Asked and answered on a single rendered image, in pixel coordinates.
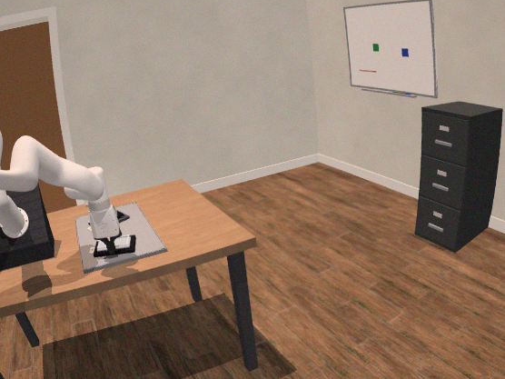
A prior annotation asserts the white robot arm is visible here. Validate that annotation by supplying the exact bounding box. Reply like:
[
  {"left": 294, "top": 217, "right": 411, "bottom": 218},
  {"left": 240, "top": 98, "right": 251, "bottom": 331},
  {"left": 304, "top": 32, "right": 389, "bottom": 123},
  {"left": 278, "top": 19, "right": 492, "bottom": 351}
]
[{"left": 0, "top": 135, "right": 110, "bottom": 238}]

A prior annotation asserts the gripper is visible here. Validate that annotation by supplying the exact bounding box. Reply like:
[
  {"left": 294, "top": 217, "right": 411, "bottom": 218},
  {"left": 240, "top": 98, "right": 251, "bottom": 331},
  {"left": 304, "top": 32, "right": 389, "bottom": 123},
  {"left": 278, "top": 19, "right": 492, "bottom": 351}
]
[{"left": 89, "top": 204, "right": 122, "bottom": 254}]

